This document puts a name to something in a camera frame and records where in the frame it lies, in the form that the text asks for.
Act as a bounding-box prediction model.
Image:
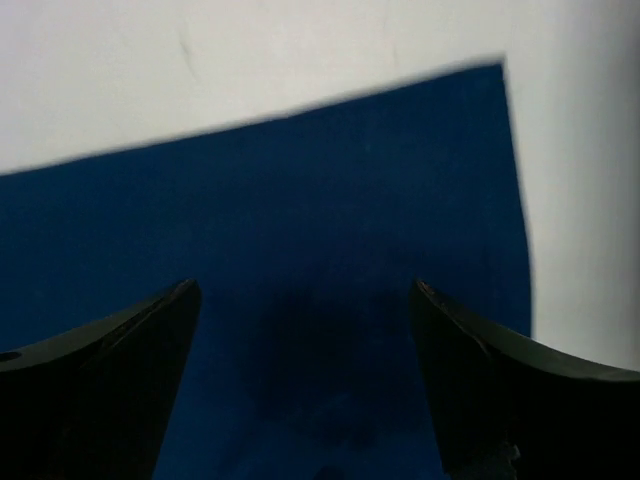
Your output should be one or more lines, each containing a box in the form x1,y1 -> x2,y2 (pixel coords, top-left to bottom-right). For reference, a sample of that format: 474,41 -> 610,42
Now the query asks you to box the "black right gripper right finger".
409,281 -> 639,479

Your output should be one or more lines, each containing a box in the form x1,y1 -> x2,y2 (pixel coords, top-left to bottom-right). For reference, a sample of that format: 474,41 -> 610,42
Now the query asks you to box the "blue t shirt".
1,64 -> 531,479

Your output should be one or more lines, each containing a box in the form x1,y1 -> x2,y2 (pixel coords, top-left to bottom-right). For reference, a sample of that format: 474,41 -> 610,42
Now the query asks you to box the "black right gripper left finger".
1,279 -> 202,480

